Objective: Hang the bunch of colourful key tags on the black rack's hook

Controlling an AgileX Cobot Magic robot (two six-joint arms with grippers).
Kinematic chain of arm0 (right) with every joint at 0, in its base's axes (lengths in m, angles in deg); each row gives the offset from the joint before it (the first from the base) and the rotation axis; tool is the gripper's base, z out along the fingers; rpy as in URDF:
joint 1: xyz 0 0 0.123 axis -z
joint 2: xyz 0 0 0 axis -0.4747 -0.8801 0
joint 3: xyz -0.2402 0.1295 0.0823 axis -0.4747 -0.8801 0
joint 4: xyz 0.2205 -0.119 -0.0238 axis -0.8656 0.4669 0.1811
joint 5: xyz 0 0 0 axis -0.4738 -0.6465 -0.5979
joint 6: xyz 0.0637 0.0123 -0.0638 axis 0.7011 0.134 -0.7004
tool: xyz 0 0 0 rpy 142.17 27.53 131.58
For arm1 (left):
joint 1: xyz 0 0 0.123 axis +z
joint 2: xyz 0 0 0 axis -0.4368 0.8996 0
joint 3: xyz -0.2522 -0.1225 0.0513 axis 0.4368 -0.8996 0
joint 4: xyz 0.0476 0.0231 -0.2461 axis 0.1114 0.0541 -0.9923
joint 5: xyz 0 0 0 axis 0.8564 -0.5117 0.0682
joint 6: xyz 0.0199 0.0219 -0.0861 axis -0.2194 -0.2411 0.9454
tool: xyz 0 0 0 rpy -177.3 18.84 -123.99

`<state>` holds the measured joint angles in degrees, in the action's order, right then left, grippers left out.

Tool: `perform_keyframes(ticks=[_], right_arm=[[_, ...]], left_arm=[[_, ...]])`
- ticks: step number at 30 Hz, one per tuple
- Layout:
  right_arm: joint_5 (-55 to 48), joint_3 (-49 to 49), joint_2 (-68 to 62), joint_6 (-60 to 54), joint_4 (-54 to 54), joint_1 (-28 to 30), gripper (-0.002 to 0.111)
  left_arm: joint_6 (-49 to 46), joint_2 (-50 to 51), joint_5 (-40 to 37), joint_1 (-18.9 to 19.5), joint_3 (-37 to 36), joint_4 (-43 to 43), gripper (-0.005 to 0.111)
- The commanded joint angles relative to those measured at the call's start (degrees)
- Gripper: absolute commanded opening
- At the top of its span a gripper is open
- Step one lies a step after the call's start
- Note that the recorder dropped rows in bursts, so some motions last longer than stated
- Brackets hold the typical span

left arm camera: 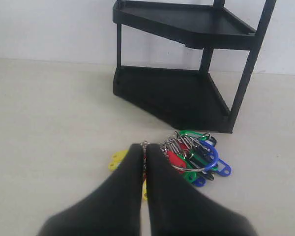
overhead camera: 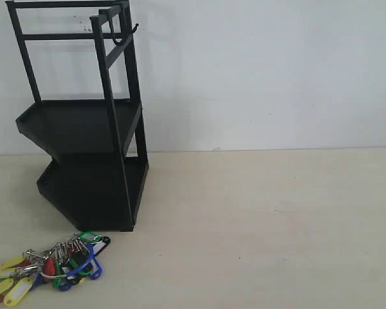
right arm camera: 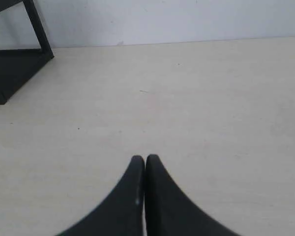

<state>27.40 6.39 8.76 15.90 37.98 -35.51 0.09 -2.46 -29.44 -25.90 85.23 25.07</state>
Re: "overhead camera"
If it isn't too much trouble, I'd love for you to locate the bunch of colourful key tags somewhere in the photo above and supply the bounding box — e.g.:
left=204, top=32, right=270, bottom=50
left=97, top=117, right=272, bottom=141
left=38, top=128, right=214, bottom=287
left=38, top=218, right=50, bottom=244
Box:
left=0, top=232, right=111, bottom=307

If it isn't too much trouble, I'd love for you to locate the black metal two-tier rack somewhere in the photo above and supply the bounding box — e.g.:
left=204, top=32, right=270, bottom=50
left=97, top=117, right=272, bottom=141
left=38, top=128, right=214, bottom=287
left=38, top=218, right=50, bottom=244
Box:
left=6, top=1, right=149, bottom=232

